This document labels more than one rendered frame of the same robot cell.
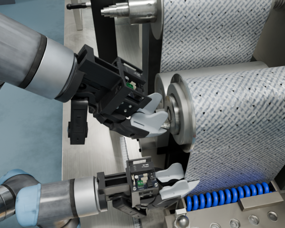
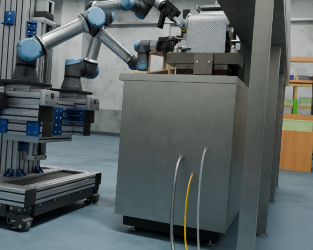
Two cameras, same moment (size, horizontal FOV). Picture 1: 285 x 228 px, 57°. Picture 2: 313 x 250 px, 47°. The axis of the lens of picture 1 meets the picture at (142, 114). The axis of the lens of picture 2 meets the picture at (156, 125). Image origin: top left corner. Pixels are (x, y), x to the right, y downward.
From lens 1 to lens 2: 2.21 m
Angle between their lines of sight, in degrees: 54
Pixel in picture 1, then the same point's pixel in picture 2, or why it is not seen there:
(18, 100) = not seen: hidden behind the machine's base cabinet
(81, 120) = (161, 15)
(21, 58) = not seen: outside the picture
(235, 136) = (200, 24)
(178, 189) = (182, 44)
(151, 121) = (178, 19)
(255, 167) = (212, 45)
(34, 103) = not seen: hidden behind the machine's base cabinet
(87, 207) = (153, 41)
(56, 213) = (144, 42)
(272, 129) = (211, 23)
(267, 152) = (213, 36)
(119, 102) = (171, 8)
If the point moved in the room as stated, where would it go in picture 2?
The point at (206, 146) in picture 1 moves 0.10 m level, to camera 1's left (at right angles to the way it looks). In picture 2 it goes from (192, 27) to (177, 28)
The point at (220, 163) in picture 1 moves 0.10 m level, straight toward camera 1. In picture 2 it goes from (197, 38) to (184, 35)
